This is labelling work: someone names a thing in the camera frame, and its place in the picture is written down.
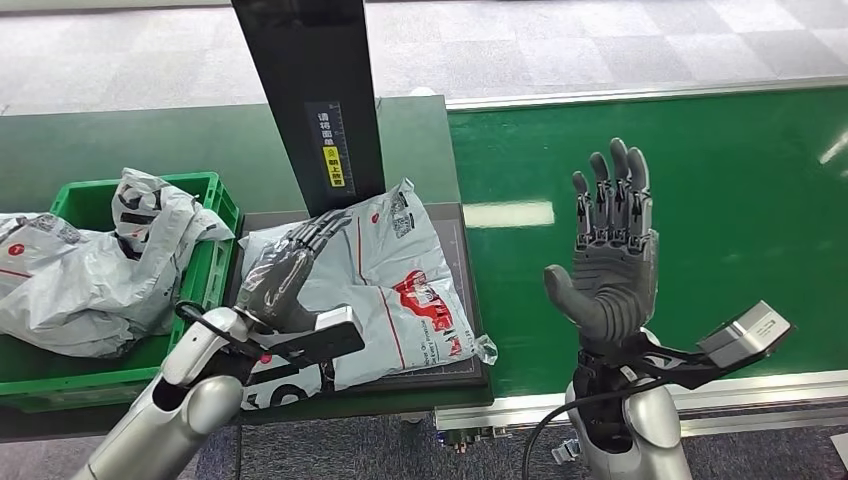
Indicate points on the white mailer bag red print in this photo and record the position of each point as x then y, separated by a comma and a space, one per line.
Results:
384, 278

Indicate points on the thin aluminium conveyor rail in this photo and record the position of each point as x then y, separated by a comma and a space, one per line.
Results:
629, 93

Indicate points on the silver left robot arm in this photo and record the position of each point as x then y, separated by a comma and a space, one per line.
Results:
172, 411

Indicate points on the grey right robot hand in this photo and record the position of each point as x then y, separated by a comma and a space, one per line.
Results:
616, 285

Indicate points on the green conveyor belt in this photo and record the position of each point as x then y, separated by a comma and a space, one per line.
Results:
748, 199

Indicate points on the flat white mailer bag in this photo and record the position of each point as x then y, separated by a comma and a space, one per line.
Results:
30, 255

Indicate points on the green plastic crate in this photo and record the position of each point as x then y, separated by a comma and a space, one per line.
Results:
192, 305

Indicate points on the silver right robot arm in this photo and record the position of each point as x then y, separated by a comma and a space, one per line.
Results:
649, 424

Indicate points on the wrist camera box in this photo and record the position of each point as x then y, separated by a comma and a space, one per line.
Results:
745, 334
324, 341

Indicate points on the crumpled white mailer bag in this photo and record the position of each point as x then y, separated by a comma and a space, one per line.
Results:
99, 298

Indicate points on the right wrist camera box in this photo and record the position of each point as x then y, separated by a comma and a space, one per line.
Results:
745, 334

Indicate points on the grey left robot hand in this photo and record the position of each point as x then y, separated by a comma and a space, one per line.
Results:
278, 278

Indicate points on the wide aluminium conveyor rail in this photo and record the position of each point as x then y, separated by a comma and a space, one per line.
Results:
782, 391

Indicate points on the metal bracket under conveyor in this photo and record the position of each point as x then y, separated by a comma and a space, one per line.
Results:
474, 438

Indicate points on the black scanner base plate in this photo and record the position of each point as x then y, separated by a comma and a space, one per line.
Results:
457, 265

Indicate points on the black scanner column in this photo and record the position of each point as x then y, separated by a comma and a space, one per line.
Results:
311, 66

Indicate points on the metal clamp under conveyor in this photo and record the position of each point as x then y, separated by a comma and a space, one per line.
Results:
563, 452

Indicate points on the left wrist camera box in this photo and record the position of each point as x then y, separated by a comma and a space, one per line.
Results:
324, 341

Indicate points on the black and yellow column label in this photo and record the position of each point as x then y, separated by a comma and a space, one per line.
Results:
330, 149

